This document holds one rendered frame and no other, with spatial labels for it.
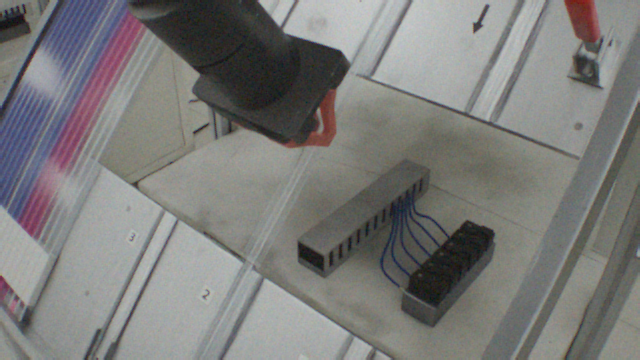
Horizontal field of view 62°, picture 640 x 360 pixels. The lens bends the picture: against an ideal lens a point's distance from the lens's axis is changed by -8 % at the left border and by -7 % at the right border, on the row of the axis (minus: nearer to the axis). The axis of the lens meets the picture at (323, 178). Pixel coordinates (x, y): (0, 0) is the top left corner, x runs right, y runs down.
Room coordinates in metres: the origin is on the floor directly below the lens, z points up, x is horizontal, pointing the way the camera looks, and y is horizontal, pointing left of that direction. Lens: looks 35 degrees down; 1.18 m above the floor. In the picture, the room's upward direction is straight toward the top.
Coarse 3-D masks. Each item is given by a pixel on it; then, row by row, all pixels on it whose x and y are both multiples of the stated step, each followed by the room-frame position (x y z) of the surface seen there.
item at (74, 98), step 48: (96, 0) 0.66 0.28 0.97; (48, 48) 0.65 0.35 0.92; (96, 48) 0.60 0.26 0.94; (144, 48) 0.56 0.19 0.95; (48, 96) 0.58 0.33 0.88; (96, 96) 0.54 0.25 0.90; (0, 144) 0.57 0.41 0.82; (48, 144) 0.53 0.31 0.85; (96, 144) 0.49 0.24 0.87; (0, 192) 0.51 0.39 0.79; (48, 192) 0.48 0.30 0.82; (0, 240) 0.46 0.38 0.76; (48, 240) 0.43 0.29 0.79; (0, 288) 0.41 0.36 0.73
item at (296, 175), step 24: (384, 0) 0.46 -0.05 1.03; (384, 24) 0.44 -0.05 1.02; (360, 48) 0.43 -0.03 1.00; (360, 72) 0.42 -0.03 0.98; (336, 96) 0.41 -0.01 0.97; (336, 120) 0.40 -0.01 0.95; (288, 168) 0.37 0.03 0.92; (288, 192) 0.36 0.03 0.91; (264, 216) 0.35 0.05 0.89; (264, 240) 0.33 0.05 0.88; (240, 264) 0.33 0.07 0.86; (240, 288) 0.31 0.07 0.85; (216, 312) 0.30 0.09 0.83; (216, 336) 0.29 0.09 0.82
